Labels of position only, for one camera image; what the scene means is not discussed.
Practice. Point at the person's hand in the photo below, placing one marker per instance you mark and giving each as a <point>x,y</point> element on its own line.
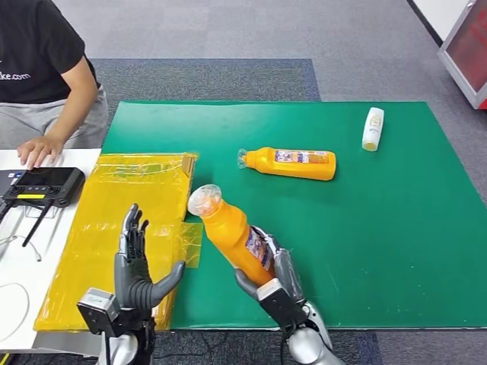
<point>38,150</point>

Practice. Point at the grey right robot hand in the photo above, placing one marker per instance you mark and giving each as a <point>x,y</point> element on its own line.
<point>285,267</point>

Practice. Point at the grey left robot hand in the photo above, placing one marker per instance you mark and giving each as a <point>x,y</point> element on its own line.
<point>131,272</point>

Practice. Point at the orange bottle with clear cap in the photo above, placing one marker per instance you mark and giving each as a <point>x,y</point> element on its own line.
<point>293,163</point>
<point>228,232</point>

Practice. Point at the person's forearm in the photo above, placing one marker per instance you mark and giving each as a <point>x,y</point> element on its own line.
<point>76,100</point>

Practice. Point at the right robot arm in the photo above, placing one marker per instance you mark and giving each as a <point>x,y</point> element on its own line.
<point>304,347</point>

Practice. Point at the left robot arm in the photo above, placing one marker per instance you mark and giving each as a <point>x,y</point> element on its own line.
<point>121,350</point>

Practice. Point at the small white bottle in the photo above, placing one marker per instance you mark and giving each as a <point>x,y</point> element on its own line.
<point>373,128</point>

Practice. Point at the black remote controller with antennas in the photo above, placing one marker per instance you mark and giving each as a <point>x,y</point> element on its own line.
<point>45,184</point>

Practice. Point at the dark laptop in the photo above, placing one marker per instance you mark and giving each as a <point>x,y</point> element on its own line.
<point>5,182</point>

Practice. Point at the yellow taped cardboard box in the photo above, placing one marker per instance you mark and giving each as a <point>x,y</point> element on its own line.
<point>106,211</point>

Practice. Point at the person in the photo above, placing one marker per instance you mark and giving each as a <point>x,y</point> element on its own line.
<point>34,50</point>

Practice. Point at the green table mat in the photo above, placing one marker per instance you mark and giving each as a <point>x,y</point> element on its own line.
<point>380,226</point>

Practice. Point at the red and white cabinet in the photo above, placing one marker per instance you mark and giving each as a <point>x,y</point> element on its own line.
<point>468,50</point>

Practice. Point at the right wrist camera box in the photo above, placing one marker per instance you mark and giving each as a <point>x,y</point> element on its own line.
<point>282,305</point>

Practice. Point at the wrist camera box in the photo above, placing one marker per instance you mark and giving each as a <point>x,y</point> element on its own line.
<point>97,310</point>
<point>282,305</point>

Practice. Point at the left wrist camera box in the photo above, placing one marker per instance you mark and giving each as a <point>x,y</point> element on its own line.
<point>97,310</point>

